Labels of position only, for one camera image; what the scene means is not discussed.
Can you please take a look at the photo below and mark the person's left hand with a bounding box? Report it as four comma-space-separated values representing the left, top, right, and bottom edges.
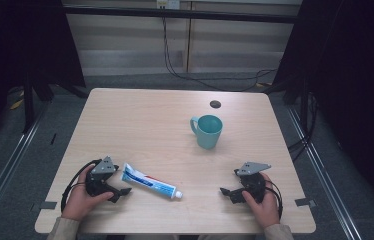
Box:
61, 164, 115, 222

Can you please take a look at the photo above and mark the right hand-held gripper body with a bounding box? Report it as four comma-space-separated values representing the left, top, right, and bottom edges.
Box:
233, 161, 272, 204

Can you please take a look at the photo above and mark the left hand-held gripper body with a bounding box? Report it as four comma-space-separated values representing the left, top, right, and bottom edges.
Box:
85, 155, 120, 198

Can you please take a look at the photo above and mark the person's right hand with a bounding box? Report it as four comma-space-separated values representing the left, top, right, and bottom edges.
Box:
241, 172, 281, 230

